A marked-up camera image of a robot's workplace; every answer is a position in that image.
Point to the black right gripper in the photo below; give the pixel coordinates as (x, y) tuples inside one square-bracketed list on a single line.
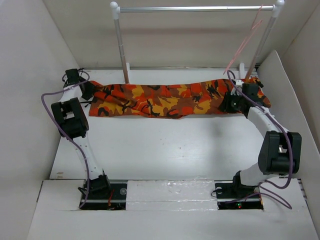
[(225, 106)]

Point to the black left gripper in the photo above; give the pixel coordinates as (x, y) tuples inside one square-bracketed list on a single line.
[(90, 88)]

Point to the orange camouflage trousers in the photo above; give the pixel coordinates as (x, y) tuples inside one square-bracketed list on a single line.
[(159, 101)]

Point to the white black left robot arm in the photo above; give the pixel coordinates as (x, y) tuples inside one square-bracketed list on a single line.
[(73, 125)]

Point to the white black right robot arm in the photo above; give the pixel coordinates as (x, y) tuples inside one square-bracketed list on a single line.
[(280, 152)]

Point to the white foam board panel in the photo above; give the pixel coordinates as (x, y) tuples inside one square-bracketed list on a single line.
[(287, 110)]

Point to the white metal clothes rack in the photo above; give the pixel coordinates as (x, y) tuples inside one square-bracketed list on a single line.
[(161, 35)]

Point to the pink wire hanger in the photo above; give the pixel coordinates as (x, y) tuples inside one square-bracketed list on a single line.
[(254, 26)]

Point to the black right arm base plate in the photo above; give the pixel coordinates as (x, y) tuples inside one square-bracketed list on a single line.
[(229, 197)]

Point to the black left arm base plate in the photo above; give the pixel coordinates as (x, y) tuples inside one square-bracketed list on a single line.
[(105, 199)]

